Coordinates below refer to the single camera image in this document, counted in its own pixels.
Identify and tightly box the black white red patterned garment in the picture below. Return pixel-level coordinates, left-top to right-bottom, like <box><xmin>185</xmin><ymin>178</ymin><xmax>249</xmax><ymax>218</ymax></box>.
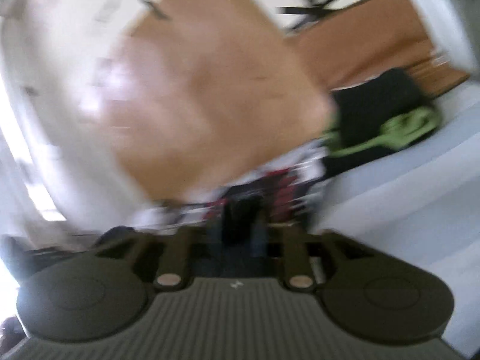
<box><xmin>128</xmin><ymin>139</ymin><xmax>328</xmax><ymax>234</ymax></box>

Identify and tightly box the striped grey bed sheet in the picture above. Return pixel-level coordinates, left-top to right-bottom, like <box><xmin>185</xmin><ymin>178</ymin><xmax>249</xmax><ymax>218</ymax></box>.
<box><xmin>316</xmin><ymin>80</ymin><xmax>479</xmax><ymax>356</ymax></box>

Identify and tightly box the green and black folded garment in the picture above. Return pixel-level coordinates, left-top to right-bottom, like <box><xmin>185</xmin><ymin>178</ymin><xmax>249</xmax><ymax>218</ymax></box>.
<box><xmin>323</xmin><ymin>68</ymin><xmax>442</xmax><ymax>177</ymax></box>

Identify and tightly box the wood pattern board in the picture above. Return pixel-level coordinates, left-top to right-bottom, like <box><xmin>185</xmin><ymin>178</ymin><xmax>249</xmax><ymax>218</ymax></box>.
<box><xmin>99</xmin><ymin>0</ymin><xmax>334</xmax><ymax>202</ymax></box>

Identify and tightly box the brown cushion mat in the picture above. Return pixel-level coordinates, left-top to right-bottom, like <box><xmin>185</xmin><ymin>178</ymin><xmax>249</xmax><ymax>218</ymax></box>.
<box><xmin>287</xmin><ymin>0</ymin><xmax>470</xmax><ymax>97</ymax></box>

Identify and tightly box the black tape strip top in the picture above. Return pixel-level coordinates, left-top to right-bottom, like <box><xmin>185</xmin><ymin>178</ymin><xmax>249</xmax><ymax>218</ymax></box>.
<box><xmin>138</xmin><ymin>0</ymin><xmax>171</xmax><ymax>20</ymax></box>

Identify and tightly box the black tape cross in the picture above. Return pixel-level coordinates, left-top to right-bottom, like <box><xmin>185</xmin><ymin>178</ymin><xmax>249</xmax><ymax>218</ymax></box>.
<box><xmin>277</xmin><ymin>0</ymin><xmax>337</xmax><ymax>33</ymax></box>

